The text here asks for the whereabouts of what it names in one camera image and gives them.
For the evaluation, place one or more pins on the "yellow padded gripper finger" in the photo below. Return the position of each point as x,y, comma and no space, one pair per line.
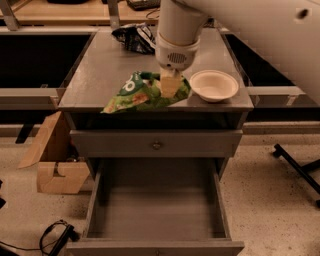
170,81

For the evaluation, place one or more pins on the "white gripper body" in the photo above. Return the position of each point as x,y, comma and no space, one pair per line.
176,55

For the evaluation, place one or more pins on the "green rice chip bag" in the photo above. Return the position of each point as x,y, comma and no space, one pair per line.
141,92

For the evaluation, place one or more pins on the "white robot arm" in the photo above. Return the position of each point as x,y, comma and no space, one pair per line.
286,33

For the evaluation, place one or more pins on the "dark blue chip bag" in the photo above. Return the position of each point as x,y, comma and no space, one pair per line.
136,38

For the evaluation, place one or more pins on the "grey drawer cabinet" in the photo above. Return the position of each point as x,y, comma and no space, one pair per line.
101,73

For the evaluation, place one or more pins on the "closed drawer with brass knob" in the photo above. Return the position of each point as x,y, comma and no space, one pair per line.
155,143

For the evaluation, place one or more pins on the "open bottom drawer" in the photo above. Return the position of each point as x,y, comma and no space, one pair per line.
156,207

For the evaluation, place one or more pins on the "white paper bowl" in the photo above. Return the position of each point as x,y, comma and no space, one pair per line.
213,86

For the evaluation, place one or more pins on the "black keyboard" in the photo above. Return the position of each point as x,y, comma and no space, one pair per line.
140,5

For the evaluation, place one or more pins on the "black metal stand leg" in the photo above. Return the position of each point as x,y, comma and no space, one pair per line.
302,170

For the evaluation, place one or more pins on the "wooden desk in background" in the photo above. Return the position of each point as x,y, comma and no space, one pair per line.
91,12

